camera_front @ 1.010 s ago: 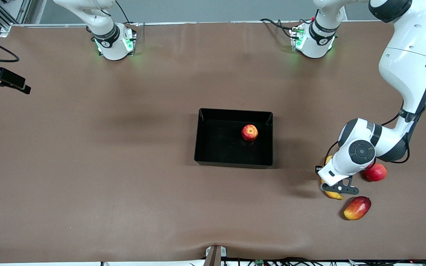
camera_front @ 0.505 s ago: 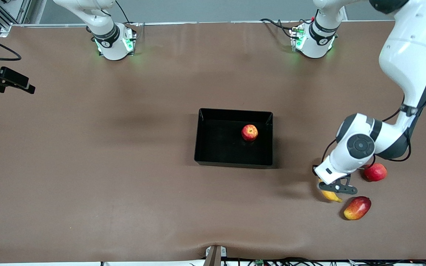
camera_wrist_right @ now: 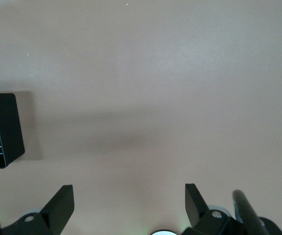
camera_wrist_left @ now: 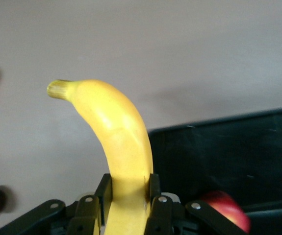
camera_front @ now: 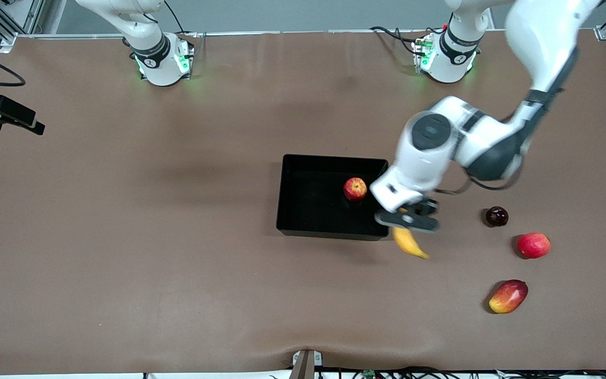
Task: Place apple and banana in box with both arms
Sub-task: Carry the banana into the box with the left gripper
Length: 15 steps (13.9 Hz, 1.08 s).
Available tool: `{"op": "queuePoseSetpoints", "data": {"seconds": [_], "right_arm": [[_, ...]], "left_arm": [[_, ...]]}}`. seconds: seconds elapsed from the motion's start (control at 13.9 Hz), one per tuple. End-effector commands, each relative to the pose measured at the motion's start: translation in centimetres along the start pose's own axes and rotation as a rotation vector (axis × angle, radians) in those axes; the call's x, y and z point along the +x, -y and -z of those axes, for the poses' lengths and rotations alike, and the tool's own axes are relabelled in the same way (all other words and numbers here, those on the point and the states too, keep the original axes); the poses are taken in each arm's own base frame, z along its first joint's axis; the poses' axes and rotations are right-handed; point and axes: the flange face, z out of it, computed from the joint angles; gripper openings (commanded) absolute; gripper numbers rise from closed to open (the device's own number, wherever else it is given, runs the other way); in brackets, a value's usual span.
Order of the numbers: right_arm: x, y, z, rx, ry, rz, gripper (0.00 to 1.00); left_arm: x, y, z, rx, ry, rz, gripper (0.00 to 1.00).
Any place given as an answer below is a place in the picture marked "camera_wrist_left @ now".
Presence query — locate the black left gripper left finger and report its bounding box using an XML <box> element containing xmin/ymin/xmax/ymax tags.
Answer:
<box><xmin>68</xmin><ymin>173</ymin><xmax>114</xmax><ymax>235</ymax></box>

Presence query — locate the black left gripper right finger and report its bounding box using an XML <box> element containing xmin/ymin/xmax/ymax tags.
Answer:
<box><xmin>144</xmin><ymin>173</ymin><xmax>174</xmax><ymax>235</ymax></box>

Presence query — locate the red apple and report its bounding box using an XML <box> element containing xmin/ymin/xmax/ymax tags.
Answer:
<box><xmin>199</xmin><ymin>190</ymin><xmax>252</xmax><ymax>235</ymax></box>

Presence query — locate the yellow banana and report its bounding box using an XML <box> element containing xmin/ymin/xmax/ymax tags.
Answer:
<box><xmin>46</xmin><ymin>78</ymin><xmax>154</xmax><ymax>235</ymax></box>

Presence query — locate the black plastic box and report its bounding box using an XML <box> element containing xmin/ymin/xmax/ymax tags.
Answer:
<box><xmin>148</xmin><ymin>105</ymin><xmax>282</xmax><ymax>235</ymax></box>

